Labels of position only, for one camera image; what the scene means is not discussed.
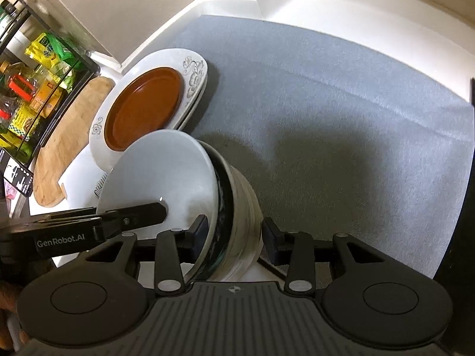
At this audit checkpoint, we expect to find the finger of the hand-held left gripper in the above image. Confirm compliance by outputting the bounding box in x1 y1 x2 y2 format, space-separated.
94 202 167 239
46 209 120 224

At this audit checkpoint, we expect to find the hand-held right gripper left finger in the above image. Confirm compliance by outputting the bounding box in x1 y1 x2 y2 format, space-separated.
85 214 208 292

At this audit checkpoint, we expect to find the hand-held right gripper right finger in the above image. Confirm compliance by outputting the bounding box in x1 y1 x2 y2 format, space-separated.
262 218 375 292

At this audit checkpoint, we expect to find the white bowl with blue pattern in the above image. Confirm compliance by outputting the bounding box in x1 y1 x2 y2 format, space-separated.
96 130 223 284

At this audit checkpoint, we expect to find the brown round plate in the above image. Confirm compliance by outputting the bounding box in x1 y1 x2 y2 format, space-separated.
104 67 185 152

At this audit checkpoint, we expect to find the person's left hand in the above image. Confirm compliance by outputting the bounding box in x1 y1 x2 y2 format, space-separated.
0 280 29 346

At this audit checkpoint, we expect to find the wooden cutting board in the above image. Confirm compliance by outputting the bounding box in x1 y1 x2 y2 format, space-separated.
33 77 116 207

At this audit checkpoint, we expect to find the black printed box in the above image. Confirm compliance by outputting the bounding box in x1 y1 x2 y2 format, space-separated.
0 148 35 198

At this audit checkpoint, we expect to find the yellow box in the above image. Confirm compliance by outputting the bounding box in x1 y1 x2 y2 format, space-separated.
31 78 65 118

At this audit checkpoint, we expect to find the grey printed mat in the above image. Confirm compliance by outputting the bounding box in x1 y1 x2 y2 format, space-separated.
94 14 472 279

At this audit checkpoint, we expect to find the clear oil bottle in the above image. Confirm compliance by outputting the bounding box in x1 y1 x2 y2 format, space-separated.
0 61 41 97

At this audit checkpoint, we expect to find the yellow green snack packet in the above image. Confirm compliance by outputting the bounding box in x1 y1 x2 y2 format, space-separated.
24 41 62 70

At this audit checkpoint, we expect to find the black glass gas stove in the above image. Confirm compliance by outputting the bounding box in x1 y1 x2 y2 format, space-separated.
432 78 475 282

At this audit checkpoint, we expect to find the dark bottle with green cap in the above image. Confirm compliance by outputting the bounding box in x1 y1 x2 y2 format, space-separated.
0 0 16 39

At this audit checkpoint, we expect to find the black wire rack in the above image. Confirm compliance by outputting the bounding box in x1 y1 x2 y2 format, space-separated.
0 0 101 164

